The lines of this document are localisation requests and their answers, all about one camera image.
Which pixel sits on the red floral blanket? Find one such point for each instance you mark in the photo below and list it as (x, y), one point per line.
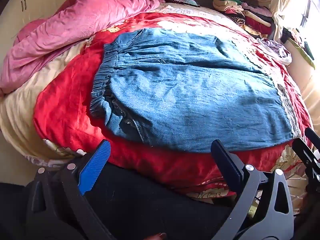
(62, 115)

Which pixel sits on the white lilac garment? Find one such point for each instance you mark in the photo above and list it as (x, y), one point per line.
(277, 50)

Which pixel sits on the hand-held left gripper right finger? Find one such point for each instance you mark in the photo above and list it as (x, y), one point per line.
(227, 162)

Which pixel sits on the person's black trouser legs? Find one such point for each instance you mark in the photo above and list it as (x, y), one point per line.
(150, 210)

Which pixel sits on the cream bedsheet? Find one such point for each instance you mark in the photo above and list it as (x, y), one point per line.
(17, 115)

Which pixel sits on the pink duvet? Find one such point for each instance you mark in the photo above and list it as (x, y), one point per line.
(75, 22)

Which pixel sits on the pile of folded clothes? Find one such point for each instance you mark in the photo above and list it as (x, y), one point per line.
(250, 15)

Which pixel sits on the blue denim pants with lace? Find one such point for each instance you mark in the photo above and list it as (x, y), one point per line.
(187, 92)

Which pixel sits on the cream curtain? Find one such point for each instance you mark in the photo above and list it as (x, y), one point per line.
(282, 0)

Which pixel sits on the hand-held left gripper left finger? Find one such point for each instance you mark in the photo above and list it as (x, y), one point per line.
(96, 165)

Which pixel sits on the green patterned cloth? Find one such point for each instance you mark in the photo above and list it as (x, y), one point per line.
(306, 52)

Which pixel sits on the window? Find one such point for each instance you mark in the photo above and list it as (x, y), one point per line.
(305, 12)

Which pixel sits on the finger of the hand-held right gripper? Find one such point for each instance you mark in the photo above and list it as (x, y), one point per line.
(303, 152)
(312, 135)

